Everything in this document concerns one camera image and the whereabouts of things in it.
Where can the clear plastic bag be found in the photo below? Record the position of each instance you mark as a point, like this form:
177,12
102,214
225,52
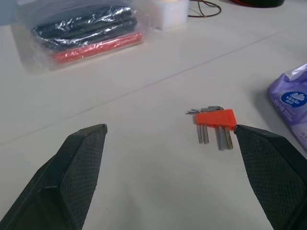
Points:
79,36

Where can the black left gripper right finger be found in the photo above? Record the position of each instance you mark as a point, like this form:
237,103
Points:
271,172

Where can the red and black packaged tool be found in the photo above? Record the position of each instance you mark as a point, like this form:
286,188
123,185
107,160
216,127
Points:
91,38

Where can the white plastic box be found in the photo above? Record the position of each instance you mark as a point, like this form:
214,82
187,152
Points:
171,14

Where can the purple tissue pack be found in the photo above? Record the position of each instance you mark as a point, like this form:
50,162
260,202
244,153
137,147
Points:
291,100

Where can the hex key set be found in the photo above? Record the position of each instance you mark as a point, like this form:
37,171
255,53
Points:
215,118

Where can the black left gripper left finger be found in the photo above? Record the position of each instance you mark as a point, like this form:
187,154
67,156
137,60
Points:
60,182

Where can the black round object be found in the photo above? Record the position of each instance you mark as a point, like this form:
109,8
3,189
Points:
256,2

